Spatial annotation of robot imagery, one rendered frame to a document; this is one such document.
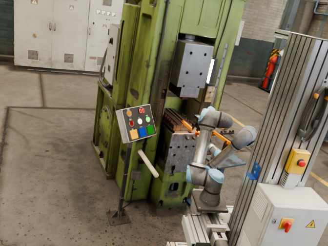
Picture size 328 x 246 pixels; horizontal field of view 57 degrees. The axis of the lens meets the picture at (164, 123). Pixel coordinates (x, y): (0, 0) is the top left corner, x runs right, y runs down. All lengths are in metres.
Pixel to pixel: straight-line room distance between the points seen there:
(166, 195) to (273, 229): 1.79
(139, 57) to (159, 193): 1.42
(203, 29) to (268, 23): 8.13
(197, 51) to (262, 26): 8.17
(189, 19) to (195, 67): 0.43
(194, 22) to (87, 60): 5.37
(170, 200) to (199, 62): 1.50
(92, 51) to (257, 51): 5.69
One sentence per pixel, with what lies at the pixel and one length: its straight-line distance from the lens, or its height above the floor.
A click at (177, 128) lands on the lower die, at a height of 0.95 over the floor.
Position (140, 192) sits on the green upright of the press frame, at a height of 0.11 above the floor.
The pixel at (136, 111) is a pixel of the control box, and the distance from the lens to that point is 2.58.
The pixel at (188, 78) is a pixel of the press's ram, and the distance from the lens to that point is 2.82.
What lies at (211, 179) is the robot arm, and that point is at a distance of 2.11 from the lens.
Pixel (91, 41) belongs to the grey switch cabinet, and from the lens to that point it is 7.90.
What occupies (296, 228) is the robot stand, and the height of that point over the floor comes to 1.10.
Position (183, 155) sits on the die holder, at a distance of 3.09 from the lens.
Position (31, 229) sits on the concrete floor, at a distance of 3.08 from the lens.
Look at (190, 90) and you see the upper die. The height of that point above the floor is 1.34.
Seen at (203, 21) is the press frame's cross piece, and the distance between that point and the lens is 2.94.
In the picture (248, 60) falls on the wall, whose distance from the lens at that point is 10.84.
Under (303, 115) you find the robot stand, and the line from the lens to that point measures 1.69.
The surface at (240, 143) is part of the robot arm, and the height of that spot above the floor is 1.21.
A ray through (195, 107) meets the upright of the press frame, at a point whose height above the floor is 1.08.
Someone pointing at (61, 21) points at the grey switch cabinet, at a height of 1.22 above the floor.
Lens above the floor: 2.06
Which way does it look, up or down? 22 degrees down
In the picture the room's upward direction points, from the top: 11 degrees clockwise
